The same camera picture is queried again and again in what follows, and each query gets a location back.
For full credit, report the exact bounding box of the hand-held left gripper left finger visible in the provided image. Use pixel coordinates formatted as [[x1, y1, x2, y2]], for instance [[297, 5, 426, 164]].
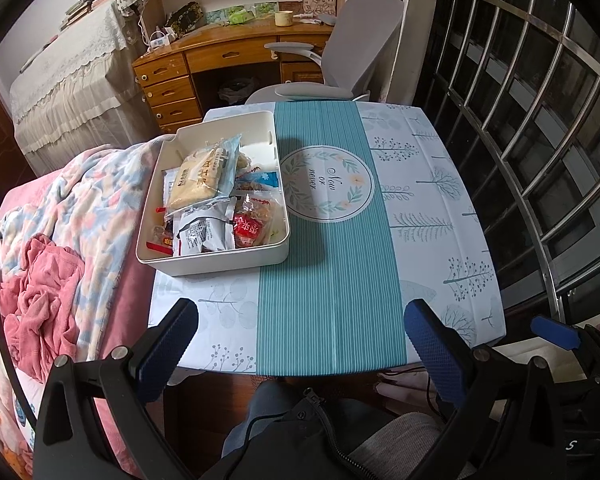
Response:
[[32, 297, 199, 480]]

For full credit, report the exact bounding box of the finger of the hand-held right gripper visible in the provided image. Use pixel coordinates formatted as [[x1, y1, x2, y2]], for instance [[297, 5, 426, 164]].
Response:
[[531, 315, 600, 377]]

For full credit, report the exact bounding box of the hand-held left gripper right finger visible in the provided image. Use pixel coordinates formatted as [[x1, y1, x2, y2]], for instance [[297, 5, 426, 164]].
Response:
[[403, 298, 573, 480]]

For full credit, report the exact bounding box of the red white snack packet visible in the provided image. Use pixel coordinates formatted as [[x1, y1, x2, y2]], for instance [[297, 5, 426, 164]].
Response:
[[145, 237, 176, 258]]

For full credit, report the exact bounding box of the white plastic storage box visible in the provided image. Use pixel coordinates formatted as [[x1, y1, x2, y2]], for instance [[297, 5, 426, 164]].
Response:
[[136, 110, 291, 277]]

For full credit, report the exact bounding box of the white printed snack packet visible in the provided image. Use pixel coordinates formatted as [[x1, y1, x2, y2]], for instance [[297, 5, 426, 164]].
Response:
[[175, 210, 236, 256]]

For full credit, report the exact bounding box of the red label clear packet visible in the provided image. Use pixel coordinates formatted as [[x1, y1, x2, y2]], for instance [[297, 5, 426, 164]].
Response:
[[232, 195, 273, 249]]

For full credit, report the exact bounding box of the light blue snack packet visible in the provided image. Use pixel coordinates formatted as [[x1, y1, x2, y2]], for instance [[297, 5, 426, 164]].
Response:
[[164, 133, 244, 211]]

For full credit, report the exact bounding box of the blue white snowflake packet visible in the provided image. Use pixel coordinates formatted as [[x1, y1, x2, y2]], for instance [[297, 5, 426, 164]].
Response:
[[232, 170, 281, 196]]

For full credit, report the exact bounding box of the metal window grille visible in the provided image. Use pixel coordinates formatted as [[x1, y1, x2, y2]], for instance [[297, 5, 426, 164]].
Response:
[[420, 0, 600, 321]]

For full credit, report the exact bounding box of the pink crumpled cloth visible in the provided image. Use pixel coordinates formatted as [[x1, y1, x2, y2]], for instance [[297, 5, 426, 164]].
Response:
[[0, 232, 83, 376]]

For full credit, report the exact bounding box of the person's black jacket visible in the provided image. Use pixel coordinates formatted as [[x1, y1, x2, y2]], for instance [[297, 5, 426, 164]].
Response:
[[195, 387, 381, 480]]

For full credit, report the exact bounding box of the floral fleece blanket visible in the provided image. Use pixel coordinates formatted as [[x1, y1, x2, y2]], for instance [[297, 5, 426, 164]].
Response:
[[0, 135, 176, 480]]

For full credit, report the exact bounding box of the trash bin with bag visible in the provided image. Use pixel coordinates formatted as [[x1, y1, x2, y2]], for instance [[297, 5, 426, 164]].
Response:
[[217, 77, 261, 106]]

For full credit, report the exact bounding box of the white lace dust cover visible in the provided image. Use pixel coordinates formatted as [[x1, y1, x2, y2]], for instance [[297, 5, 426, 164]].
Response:
[[7, 0, 146, 171]]

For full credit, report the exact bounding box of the wooden desk with drawers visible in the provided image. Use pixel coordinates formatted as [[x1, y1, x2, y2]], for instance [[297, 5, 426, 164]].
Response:
[[131, 22, 336, 136]]

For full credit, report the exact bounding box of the white power strip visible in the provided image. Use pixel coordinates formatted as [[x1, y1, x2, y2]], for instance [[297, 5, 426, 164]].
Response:
[[147, 30, 178, 49]]

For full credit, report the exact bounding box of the grey office chair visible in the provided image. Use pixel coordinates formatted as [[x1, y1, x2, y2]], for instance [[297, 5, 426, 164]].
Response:
[[245, 0, 406, 106]]

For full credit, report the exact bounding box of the dark patterned pouch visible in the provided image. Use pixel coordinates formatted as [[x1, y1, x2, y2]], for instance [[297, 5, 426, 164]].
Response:
[[166, 2, 203, 38]]

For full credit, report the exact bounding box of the green printed sheet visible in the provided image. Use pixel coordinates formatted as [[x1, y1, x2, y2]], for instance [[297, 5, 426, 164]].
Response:
[[205, 2, 281, 26]]

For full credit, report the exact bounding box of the printed cardboard box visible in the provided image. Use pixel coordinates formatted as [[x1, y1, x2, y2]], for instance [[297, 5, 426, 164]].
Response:
[[302, 0, 339, 19]]

